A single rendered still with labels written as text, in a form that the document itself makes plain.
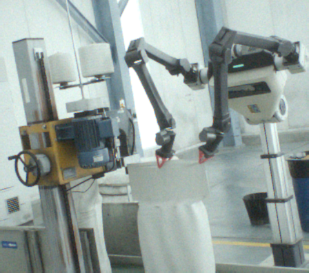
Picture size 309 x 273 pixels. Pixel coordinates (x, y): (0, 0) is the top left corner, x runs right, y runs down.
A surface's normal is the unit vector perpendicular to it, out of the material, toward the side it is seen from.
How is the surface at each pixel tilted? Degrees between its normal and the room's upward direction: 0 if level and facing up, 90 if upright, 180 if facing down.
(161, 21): 90
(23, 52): 90
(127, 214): 90
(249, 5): 90
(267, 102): 130
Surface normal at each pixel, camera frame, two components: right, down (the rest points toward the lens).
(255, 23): -0.59, 0.15
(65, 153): 0.79, -0.10
